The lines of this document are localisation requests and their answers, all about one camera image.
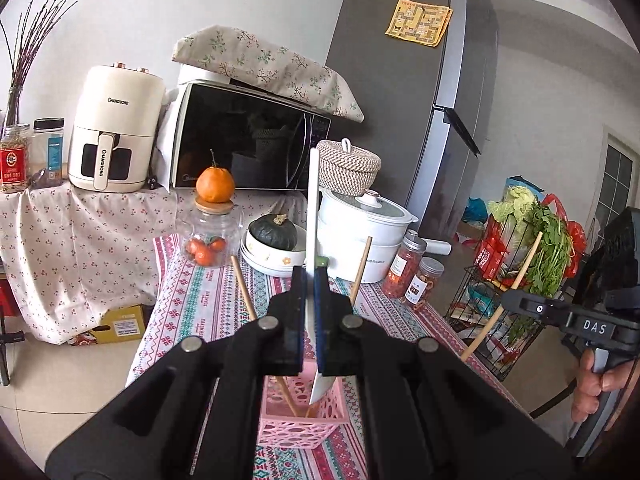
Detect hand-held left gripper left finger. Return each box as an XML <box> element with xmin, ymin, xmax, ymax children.
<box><xmin>45</xmin><ymin>266</ymin><xmax>308</xmax><ymax>480</ymax></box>

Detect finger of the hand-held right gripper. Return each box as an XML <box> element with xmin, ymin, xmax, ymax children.
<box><xmin>501</xmin><ymin>289</ymin><xmax>572</xmax><ymax>322</ymax></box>

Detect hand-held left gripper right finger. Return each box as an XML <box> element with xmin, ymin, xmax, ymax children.
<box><xmin>315</xmin><ymin>266</ymin><xmax>573</xmax><ymax>480</ymax></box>

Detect light wooden chopstick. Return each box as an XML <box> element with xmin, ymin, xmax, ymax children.
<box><xmin>348</xmin><ymin>236</ymin><xmax>373</xmax><ymax>308</ymax></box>
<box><xmin>230</xmin><ymin>255</ymin><xmax>302</xmax><ymax>418</ymax></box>
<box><xmin>460</xmin><ymin>232</ymin><xmax>544</xmax><ymax>362</ymax></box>

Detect pink plastic basket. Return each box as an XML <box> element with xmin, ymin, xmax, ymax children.
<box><xmin>257</xmin><ymin>360</ymin><xmax>362</xmax><ymax>453</ymax></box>

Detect person's right hand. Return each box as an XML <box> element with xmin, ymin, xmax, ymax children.
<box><xmin>571</xmin><ymin>347</ymin><xmax>640</xmax><ymax>423</ymax></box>

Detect red plastic bag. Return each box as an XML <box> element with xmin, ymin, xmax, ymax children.
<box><xmin>542</xmin><ymin>194</ymin><xmax>587</xmax><ymax>281</ymax></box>

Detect green leafy herbs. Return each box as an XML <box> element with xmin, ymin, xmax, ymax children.
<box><xmin>522</xmin><ymin>202</ymin><xmax>576</xmax><ymax>297</ymax></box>

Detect white flower print bowl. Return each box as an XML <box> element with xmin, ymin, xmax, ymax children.
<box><xmin>239</xmin><ymin>224</ymin><xmax>329</xmax><ymax>279</ymax></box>

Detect red snack packet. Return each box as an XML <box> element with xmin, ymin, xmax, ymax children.
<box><xmin>472</xmin><ymin>220</ymin><xmax>511</xmax><ymax>281</ymax></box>

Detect white framed door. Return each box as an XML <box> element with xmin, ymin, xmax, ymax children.
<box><xmin>597</xmin><ymin>125</ymin><xmax>640</xmax><ymax>251</ymax></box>

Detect striped patterned tablecloth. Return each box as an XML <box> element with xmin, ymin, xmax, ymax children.
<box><xmin>125</xmin><ymin>232</ymin><xmax>533</xmax><ymax>480</ymax></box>

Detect green pumpkin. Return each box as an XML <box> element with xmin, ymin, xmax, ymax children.
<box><xmin>249</xmin><ymin>213</ymin><xmax>299</xmax><ymax>252</ymax></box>

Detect white electric pot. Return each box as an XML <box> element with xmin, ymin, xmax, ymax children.
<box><xmin>318</xmin><ymin>187</ymin><xmax>420</xmax><ymax>283</ymax></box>

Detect jar of red dried chili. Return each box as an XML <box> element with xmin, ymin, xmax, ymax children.
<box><xmin>382</xmin><ymin>230</ymin><xmax>427</xmax><ymax>300</ymax></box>

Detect napa cabbage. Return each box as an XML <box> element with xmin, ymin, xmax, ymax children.
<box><xmin>487</xmin><ymin>186</ymin><xmax>537</xmax><ymax>248</ymax></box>

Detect jar of dried slices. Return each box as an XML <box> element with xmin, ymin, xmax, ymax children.
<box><xmin>402</xmin><ymin>256</ymin><xmax>445</xmax><ymax>309</ymax></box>

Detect blue plastic bag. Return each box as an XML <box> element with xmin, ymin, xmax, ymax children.
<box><xmin>462</xmin><ymin>197</ymin><xmax>488</xmax><ymax>223</ymax></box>

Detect glass jar with wooden lid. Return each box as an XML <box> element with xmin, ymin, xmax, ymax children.
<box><xmin>179</xmin><ymin>197</ymin><xmax>243</xmax><ymax>268</ymax></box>

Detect large orange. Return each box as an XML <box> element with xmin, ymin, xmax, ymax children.
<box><xmin>196</xmin><ymin>150</ymin><xmax>236</xmax><ymax>204</ymax></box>

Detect woven lidded basket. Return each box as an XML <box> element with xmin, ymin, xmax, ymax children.
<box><xmin>315</xmin><ymin>138</ymin><xmax>381</xmax><ymax>197</ymax></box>

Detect yellow cardboard box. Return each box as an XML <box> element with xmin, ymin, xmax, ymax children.
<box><xmin>67</xmin><ymin>304</ymin><xmax>153</xmax><ymax>346</ymax></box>

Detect black microwave oven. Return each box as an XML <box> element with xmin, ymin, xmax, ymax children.
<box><xmin>157</xmin><ymin>64</ymin><xmax>333</xmax><ymax>192</ymax></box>

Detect white cherry print cloth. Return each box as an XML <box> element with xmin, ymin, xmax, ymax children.
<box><xmin>0</xmin><ymin>180</ymin><xmax>308</xmax><ymax>346</ymax></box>

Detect grey refrigerator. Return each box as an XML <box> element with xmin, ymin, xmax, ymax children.
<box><xmin>325</xmin><ymin>0</ymin><xmax>501</xmax><ymax>241</ymax></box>

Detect floral cloth cover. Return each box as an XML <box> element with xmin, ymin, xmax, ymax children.
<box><xmin>171</xmin><ymin>25</ymin><xmax>366</xmax><ymax>123</ymax></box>

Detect cream air fryer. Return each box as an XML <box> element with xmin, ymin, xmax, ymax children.
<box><xmin>67</xmin><ymin>62</ymin><xmax>167</xmax><ymax>193</ymax></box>

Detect blue label jar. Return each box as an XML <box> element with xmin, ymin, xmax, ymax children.
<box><xmin>31</xmin><ymin>117</ymin><xmax>66</xmax><ymax>188</ymax></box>

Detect yellow paper sheet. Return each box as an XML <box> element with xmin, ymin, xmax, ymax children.
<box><xmin>385</xmin><ymin>0</ymin><xmax>453</xmax><ymax>47</ymax></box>

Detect red label jar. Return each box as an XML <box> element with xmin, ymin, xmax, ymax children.
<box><xmin>0</xmin><ymin>123</ymin><xmax>32</xmax><ymax>195</ymax></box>

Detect glass vase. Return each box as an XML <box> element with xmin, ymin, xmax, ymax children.
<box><xmin>2</xmin><ymin>87</ymin><xmax>23</xmax><ymax>128</ymax></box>

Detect dried branches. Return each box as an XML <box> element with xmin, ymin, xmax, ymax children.
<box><xmin>0</xmin><ymin>0</ymin><xmax>86</xmax><ymax>91</ymax></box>

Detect black wire rack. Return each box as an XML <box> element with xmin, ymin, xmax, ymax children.
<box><xmin>444</xmin><ymin>195</ymin><xmax>588</xmax><ymax>381</ymax></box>

